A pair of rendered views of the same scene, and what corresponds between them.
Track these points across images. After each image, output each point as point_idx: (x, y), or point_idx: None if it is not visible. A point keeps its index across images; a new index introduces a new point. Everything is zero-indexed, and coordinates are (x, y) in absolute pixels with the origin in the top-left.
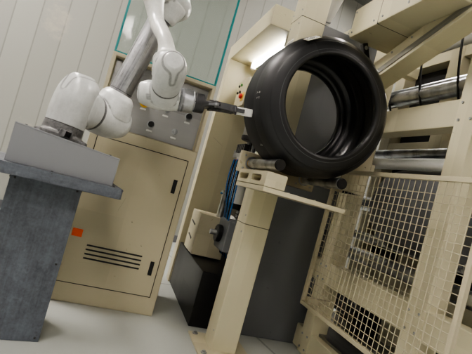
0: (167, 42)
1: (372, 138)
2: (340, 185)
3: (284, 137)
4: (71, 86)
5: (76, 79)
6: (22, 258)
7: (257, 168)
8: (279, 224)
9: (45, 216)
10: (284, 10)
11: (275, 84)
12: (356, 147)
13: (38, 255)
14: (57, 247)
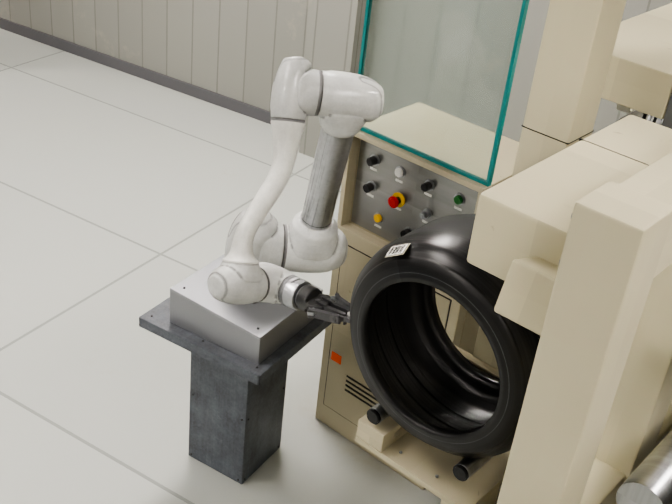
0: (234, 244)
1: (498, 425)
2: (456, 474)
3: (369, 384)
4: (232, 236)
5: (236, 227)
6: (215, 405)
7: None
8: None
9: (224, 372)
10: None
11: (351, 312)
12: (477, 429)
13: (226, 406)
14: (239, 404)
